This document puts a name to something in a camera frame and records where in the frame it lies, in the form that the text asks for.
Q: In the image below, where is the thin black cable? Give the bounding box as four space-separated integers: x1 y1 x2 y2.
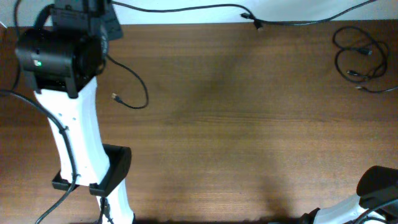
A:
110 0 398 94

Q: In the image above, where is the black USB cable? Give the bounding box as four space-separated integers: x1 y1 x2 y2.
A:
331 26 390 84

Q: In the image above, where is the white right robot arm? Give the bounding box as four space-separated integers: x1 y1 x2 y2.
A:
298 166 397 224

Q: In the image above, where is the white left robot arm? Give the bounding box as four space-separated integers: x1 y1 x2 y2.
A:
16 1 135 223

